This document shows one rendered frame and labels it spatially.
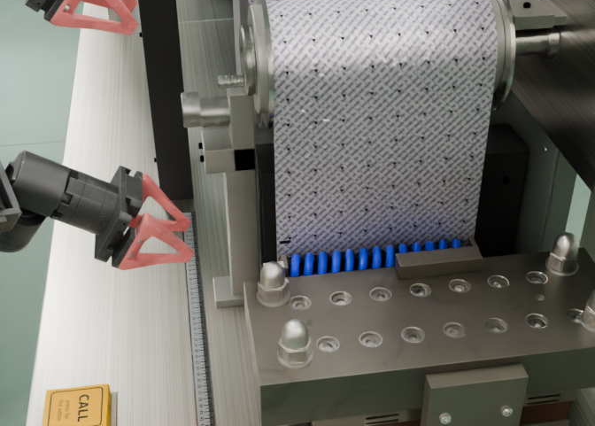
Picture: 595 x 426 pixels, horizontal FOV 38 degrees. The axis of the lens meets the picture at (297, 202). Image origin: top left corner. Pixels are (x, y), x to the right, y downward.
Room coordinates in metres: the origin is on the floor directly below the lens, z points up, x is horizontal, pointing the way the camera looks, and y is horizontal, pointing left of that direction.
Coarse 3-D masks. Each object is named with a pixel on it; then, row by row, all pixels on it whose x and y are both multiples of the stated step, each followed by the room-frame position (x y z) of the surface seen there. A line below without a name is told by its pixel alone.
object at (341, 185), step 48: (288, 144) 0.80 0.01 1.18; (336, 144) 0.81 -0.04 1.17; (384, 144) 0.81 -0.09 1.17; (432, 144) 0.82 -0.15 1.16; (480, 144) 0.83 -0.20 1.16; (288, 192) 0.80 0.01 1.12; (336, 192) 0.81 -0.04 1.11; (384, 192) 0.81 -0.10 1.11; (432, 192) 0.82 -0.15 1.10; (336, 240) 0.81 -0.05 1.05; (384, 240) 0.81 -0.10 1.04; (432, 240) 0.82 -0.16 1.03
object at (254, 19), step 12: (492, 0) 0.88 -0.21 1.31; (252, 12) 0.85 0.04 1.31; (252, 24) 0.85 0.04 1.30; (504, 36) 0.84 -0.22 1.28; (264, 48) 0.81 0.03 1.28; (504, 48) 0.84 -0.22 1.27; (264, 60) 0.80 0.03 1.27; (504, 60) 0.84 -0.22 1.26; (264, 72) 0.80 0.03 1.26; (264, 84) 0.80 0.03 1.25; (264, 96) 0.80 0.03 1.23; (264, 108) 0.81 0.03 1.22
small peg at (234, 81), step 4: (220, 76) 0.84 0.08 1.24; (224, 76) 0.84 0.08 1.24; (228, 76) 0.84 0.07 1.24; (232, 76) 0.84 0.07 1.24; (236, 76) 0.84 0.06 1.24; (240, 76) 0.84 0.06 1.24; (220, 80) 0.83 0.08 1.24; (224, 80) 0.83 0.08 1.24; (228, 80) 0.83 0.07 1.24; (232, 80) 0.84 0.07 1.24; (236, 80) 0.84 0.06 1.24; (240, 80) 0.84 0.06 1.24; (220, 84) 0.83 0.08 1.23; (224, 84) 0.83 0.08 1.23; (228, 84) 0.83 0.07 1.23; (232, 84) 0.83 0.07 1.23; (236, 84) 0.83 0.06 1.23; (240, 84) 0.83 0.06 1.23; (220, 88) 0.83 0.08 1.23; (224, 88) 0.83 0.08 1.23; (228, 88) 0.84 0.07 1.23
